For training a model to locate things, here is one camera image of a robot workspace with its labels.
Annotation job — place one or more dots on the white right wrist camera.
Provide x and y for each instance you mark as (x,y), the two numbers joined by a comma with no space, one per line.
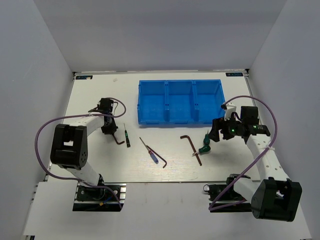
(229,108)

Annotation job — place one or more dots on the right corner label sticker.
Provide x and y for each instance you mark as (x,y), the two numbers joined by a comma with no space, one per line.
(234,74)

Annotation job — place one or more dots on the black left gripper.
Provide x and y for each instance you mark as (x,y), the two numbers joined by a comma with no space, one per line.
(111,129)

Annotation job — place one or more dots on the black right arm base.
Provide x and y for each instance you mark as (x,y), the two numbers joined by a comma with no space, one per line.
(214,189)

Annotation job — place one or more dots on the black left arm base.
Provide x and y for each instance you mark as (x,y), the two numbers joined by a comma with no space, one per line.
(89,199)

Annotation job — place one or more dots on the green stubby screwdriver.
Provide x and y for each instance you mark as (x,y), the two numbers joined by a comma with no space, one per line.
(202,150)
(206,140)

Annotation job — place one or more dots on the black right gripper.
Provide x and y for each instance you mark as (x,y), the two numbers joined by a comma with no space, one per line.
(218,124)

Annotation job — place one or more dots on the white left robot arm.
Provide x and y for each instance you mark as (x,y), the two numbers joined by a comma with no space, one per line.
(69,148)

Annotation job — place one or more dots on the medium brown hex key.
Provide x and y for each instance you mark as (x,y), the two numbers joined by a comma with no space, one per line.
(159,157)

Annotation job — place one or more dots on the corner label sticker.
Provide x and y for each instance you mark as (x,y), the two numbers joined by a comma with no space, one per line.
(83,77)
(234,74)

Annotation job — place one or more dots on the blue three-compartment plastic bin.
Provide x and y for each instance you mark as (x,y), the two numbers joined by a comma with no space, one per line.
(179,102)

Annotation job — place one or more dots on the green stubby screwdriver upper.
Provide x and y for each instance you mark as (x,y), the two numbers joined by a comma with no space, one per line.
(206,140)

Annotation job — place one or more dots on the green stubby screwdriver lower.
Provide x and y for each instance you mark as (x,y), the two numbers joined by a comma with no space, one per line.
(202,150)

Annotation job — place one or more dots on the red blue handled screwdriver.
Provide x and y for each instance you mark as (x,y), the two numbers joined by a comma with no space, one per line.
(151,154)

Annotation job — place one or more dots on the black green precision screwdriver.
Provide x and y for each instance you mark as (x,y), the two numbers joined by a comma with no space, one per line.
(127,140)

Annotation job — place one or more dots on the small brown hex key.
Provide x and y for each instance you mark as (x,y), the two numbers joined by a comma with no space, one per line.
(116,140)

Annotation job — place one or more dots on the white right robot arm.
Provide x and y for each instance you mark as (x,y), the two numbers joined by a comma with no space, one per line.
(275,197)

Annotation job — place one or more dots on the left corner label sticker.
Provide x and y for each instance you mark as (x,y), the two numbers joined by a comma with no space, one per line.
(83,77)

